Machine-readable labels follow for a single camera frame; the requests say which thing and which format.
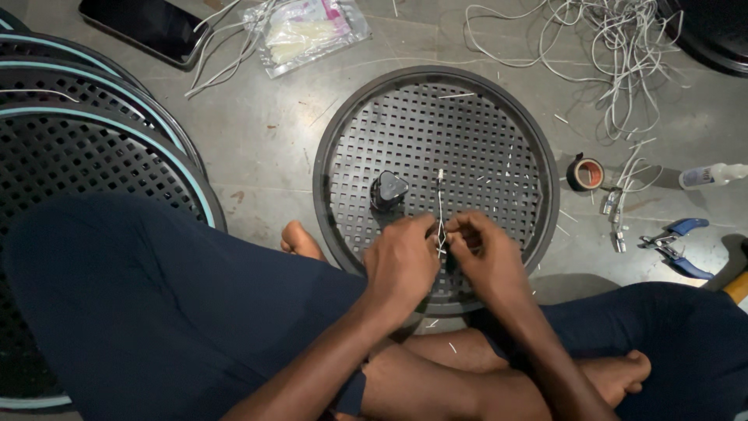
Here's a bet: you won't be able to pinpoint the person's right hand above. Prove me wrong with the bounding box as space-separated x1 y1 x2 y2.
444 210 530 304

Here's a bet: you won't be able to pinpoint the person's left hand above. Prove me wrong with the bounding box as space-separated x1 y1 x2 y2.
362 212 443 311

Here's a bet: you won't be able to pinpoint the white wire with connector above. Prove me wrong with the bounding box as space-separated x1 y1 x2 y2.
435 168 448 259

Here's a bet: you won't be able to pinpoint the small black plastic component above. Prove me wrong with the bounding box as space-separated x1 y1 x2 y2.
370 170 410 214

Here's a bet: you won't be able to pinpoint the round black perforated grille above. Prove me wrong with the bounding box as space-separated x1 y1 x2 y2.
312 65 561 318

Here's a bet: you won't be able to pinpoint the black electrical tape roll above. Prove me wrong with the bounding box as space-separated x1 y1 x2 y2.
566 152 605 193

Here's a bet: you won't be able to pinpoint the person's legs and feet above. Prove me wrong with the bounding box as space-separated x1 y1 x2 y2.
280 220 652 421

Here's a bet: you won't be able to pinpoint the white plastic bottle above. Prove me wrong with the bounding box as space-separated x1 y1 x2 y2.
678 163 748 190

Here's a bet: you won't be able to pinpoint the person's dark blue shorts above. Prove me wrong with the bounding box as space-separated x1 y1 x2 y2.
2 193 748 421

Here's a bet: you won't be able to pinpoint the black round object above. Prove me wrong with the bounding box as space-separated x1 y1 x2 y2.
657 0 748 77

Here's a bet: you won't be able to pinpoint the black smartphone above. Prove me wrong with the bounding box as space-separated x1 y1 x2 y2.
78 0 211 70

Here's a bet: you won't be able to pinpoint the stack of teal-rimmed black grilles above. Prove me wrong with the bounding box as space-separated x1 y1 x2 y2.
0 9 228 410

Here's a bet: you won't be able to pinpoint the white wires with clear connectors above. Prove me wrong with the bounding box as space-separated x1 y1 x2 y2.
602 138 665 253

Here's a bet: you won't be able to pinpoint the blue-handled wire cutters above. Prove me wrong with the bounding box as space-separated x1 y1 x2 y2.
639 218 715 281

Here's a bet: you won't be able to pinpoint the clear bag of cable ties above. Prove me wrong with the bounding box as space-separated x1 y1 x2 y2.
242 0 372 80

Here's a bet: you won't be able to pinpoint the tangled heap of white wires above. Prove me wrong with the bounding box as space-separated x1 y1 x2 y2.
464 0 690 141

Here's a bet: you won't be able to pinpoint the bundle of white wires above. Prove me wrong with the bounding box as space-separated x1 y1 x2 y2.
185 0 275 99

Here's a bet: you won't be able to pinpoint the yellow-handled tool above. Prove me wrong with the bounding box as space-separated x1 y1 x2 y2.
701 237 748 305

